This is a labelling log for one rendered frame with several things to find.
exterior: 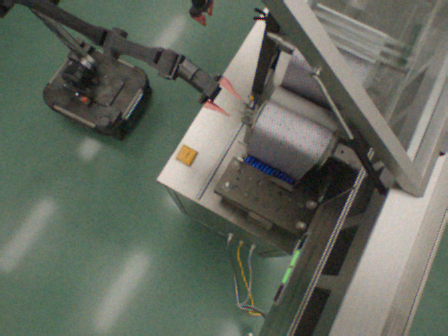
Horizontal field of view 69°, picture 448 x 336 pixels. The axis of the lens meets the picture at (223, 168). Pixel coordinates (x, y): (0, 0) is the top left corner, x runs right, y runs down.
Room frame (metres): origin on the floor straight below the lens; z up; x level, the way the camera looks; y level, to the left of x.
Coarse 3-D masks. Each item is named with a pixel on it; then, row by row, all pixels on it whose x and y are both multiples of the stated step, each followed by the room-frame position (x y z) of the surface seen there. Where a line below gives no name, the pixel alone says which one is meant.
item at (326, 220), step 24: (360, 144) 0.40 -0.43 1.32; (360, 168) 0.28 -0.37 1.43; (336, 192) 0.24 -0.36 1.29; (336, 216) 0.15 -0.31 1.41; (432, 216) 0.16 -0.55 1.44; (312, 240) 0.09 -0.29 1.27; (432, 240) 0.10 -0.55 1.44; (312, 264) 0.02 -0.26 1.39; (408, 264) 0.04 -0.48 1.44; (288, 288) -0.05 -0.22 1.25; (408, 288) -0.02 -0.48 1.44; (288, 312) -0.10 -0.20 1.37; (408, 312) -0.07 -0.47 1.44
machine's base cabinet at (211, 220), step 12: (168, 192) 0.31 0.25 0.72; (180, 204) 0.29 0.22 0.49; (192, 204) 0.26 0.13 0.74; (192, 216) 0.27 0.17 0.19; (204, 216) 0.23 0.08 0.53; (216, 216) 0.20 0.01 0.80; (216, 228) 0.20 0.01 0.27; (228, 228) 0.18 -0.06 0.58; (240, 228) 0.15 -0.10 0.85; (240, 240) 0.14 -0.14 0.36; (252, 240) 0.12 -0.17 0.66; (264, 252) 0.08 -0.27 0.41; (276, 252) 0.07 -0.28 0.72
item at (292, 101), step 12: (276, 96) 0.59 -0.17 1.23; (288, 96) 0.59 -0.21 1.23; (300, 96) 0.61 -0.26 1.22; (288, 108) 0.55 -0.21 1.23; (300, 108) 0.55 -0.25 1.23; (312, 108) 0.55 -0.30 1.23; (324, 108) 0.57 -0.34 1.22; (312, 120) 0.51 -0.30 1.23; (324, 120) 0.51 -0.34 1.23; (336, 120) 0.52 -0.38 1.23
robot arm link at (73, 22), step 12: (0, 0) 0.71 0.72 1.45; (12, 0) 0.73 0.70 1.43; (24, 0) 0.74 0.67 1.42; (36, 0) 0.76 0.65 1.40; (48, 12) 0.76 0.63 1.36; (60, 12) 0.78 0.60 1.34; (72, 24) 0.77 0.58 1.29; (84, 24) 0.79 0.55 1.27; (96, 36) 0.78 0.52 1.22; (108, 36) 0.78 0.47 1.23; (108, 48) 0.74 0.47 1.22
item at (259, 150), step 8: (256, 144) 0.43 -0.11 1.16; (264, 144) 0.42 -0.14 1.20; (248, 152) 0.44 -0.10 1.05; (256, 152) 0.42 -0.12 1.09; (264, 152) 0.41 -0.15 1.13; (272, 152) 0.40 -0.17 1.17; (280, 152) 0.39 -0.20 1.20; (264, 160) 0.41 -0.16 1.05; (272, 160) 0.40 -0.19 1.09; (280, 160) 0.38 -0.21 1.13; (288, 160) 0.37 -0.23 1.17; (280, 168) 0.38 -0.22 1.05; (288, 168) 0.37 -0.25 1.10; (296, 168) 0.36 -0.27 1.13; (304, 168) 0.35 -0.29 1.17; (296, 176) 0.35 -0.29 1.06
